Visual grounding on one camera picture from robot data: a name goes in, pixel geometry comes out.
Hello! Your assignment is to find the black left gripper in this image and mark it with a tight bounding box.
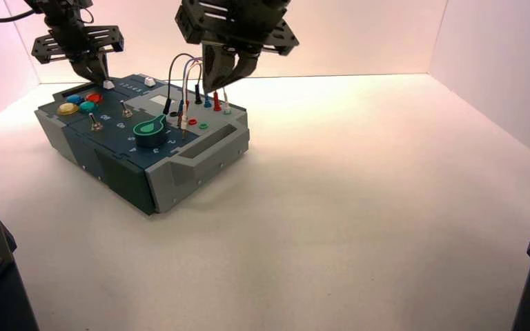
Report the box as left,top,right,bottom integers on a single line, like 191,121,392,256
32,13,125,83

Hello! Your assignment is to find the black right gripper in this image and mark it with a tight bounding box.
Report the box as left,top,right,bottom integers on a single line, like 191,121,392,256
175,0,300,94

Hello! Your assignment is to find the dark teal grey control box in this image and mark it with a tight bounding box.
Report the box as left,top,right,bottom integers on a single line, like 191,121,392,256
34,74,251,216

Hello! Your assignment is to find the green rotary selector knob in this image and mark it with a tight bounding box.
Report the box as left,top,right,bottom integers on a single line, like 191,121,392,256
132,114,168,148

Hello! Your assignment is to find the red jumper cable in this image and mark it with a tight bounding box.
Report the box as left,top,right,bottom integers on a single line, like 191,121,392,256
183,63,222,124

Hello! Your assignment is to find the white jumper cable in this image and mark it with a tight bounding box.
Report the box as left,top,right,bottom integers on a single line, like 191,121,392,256
180,59,232,138

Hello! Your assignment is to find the blue jumper cable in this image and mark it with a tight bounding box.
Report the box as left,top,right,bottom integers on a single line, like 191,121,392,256
177,57,213,121

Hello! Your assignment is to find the black jumper cable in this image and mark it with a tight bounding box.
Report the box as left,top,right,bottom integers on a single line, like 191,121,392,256
163,52,204,116

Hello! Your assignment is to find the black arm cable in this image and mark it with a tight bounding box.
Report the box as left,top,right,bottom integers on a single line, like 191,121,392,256
0,9,37,23

